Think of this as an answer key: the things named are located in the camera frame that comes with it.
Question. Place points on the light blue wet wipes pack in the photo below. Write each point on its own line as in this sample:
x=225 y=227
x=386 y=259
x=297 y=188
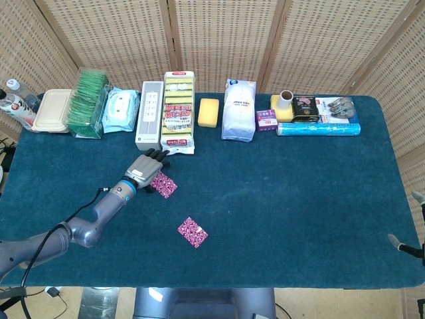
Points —
x=119 y=109

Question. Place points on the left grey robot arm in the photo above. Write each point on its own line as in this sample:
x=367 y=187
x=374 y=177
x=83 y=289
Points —
x=106 y=206

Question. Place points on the white paper bag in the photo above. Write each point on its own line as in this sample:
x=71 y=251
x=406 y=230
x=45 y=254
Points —
x=237 y=113

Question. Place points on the clear box green tea bags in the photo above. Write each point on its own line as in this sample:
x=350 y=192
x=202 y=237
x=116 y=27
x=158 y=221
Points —
x=86 y=103

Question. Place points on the long white cardboard box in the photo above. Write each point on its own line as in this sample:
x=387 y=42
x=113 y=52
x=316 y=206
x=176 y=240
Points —
x=149 y=113

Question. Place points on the grey metal table foot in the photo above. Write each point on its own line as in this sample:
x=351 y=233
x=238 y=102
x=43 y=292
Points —
x=99 y=304

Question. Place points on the teal felt table cover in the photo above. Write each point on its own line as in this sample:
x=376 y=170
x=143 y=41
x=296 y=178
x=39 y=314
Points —
x=265 y=199

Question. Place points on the small purple box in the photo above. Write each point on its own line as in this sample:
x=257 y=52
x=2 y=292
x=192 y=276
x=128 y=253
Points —
x=267 y=121

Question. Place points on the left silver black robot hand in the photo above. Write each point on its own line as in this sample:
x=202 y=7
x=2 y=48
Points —
x=144 y=169

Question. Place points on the clear bottle white cap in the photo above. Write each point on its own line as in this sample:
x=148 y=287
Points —
x=20 y=91

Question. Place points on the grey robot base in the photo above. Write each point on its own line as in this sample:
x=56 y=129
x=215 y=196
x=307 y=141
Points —
x=206 y=305

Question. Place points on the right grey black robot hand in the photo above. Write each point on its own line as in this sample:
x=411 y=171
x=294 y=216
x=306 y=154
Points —
x=395 y=240

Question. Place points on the dark green tin can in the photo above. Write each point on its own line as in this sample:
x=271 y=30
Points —
x=305 y=111

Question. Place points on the yellow sponge multipack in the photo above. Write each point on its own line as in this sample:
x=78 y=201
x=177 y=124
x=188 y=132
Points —
x=177 y=109

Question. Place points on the white roll cardboard core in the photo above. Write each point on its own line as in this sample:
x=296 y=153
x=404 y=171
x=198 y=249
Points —
x=285 y=101

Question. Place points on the blue cling film roll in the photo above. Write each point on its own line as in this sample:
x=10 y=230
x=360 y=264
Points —
x=318 y=129

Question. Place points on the beige lidded food container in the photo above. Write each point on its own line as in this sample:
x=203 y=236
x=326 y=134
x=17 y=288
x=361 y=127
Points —
x=53 y=109

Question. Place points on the woven bamboo folding screen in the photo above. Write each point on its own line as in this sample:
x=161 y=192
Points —
x=219 y=40

